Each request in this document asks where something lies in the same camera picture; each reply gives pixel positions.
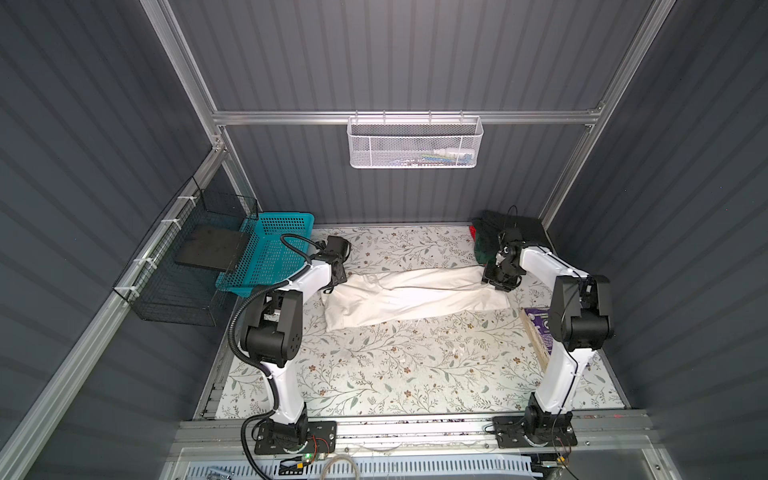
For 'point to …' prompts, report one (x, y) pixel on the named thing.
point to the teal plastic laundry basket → (280, 246)
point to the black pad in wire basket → (211, 248)
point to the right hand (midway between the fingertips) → (492, 283)
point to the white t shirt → (389, 295)
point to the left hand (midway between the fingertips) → (327, 277)
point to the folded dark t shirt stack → (486, 226)
